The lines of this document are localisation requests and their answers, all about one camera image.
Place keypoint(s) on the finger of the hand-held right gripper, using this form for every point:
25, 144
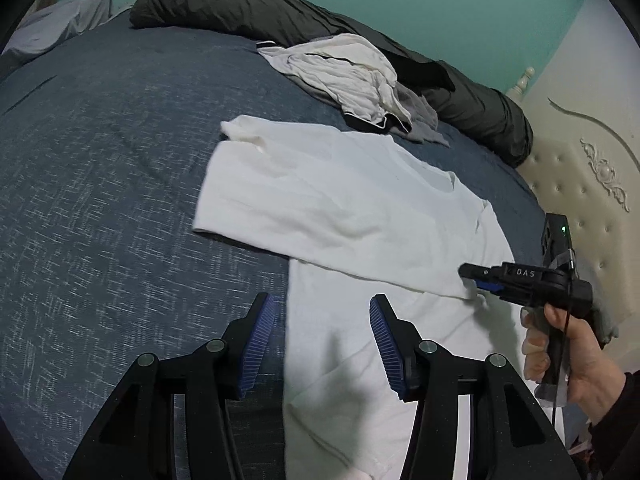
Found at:
480, 271
492, 287

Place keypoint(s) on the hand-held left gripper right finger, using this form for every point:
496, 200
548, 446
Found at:
387, 345

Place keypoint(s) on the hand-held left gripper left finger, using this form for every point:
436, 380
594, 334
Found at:
257, 345

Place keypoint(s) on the white long-sleeve shirt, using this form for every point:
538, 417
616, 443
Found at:
350, 200

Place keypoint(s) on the person's right forearm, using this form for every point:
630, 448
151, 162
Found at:
617, 435

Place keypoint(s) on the person's right hand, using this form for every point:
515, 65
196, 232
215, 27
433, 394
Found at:
585, 365

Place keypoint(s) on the crumpled grey garment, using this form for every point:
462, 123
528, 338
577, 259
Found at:
425, 120

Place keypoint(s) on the cream tufted headboard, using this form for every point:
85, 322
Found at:
590, 110

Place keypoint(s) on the blue patterned bed sheet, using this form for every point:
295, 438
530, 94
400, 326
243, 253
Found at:
125, 185

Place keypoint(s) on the dark grey rolled duvet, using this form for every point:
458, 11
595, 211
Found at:
225, 5

